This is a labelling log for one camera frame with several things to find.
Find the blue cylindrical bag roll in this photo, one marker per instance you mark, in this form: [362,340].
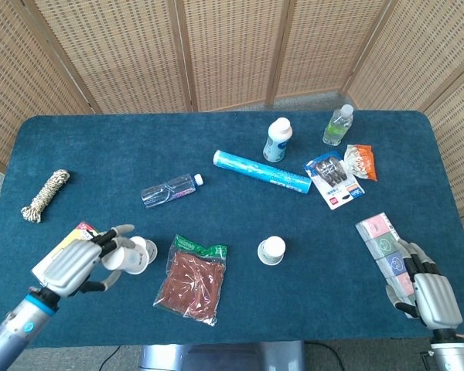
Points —
[255,168]

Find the wicker folding screen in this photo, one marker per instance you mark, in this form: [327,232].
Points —
[232,50]

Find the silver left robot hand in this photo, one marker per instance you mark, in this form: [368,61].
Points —
[65,266]

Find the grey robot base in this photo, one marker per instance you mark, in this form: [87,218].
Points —
[216,357]

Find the yellow razor blister pack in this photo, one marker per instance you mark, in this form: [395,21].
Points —
[83,229]

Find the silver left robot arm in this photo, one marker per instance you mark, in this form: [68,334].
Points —
[15,332]

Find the green flower paper cup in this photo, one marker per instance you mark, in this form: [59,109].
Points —
[271,247]

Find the blue table cloth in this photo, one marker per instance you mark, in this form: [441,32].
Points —
[313,301]

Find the clear bottle green label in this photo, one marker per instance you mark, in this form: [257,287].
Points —
[338,125]

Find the brown towel in plastic bag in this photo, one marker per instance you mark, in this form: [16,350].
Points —
[191,282]

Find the clear bottle purple label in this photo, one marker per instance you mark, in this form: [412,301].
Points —
[170,191]

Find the blue flower paper cup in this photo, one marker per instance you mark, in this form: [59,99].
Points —
[151,251]
[129,261]

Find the white blister card pack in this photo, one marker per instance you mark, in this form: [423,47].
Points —
[334,181]

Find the row of pastel tissue packs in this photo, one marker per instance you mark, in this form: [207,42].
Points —
[383,239]

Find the orange white snack packet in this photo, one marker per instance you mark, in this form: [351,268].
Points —
[361,160]

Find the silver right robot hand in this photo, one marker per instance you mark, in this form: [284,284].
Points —
[435,297]

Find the white blue drink bottle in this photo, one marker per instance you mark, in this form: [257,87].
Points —
[276,143]

